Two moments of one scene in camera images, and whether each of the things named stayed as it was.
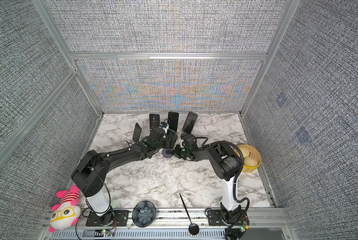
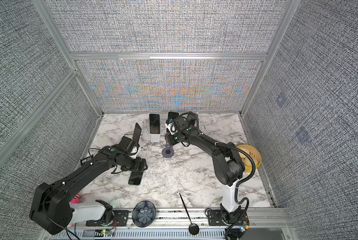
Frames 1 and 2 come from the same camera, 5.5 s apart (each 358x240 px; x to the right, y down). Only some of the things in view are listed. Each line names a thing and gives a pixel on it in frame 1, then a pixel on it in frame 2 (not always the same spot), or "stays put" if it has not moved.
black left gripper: (169, 141) -> (138, 167)
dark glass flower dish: (143, 214) stays put
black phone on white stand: (154, 121) stays put
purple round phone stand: (166, 153) stays put
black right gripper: (176, 150) -> (169, 137)
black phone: (137, 133) stays put
